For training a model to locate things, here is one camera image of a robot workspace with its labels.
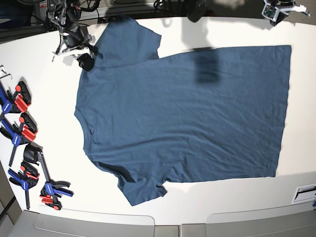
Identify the right grey chair back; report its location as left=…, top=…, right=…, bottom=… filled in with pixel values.
left=181, top=202, right=316, bottom=237

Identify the left grey chair back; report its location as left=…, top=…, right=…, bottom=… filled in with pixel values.
left=9, top=211, right=179, bottom=237

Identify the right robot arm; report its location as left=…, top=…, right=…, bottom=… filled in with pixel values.
left=46, top=0, right=100, bottom=72

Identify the grey chair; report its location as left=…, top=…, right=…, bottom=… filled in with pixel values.
left=9, top=211, right=179, bottom=237
left=181, top=202, right=316, bottom=237

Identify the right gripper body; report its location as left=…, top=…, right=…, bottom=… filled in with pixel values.
left=53, top=26, right=95, bottom=56

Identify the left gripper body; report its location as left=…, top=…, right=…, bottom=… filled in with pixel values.
left=270, top=5, right=311, bottom=26

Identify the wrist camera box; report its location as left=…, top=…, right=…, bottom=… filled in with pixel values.
left=262, top=4, right=277, bottom=22
left=63, top=54, right=79, bottom=66

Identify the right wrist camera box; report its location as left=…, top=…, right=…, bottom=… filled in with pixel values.
left=63, top=54, right=79, bottom=66

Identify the bottom blue red bar clamp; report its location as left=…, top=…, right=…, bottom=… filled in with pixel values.
left=38, top=152, right=74, bottom=210

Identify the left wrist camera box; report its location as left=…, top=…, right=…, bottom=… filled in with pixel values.
left=262, top=4, right=277, bottom=22

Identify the top blue red bar clamp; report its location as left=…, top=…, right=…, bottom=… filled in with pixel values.
left=0, top=80, right=32, bottom=119

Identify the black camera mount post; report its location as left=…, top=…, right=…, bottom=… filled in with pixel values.
left=186, top=0, right=209, bottom=23

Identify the blue T-shirt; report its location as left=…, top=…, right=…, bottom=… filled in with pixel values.
left=75, top=16, right=292, bottom=206

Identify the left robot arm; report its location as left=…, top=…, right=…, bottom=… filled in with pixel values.
left=270, top=0, right=312, bottom=27

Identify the blue red bar clamp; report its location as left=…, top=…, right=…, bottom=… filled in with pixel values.
left=0, top=80, right=32, bottom=119
left=0, top=112, right=38, bottom=167
left=8, top=160, right=40, bottom=210
left=38, top=152, right=74, bottom=210

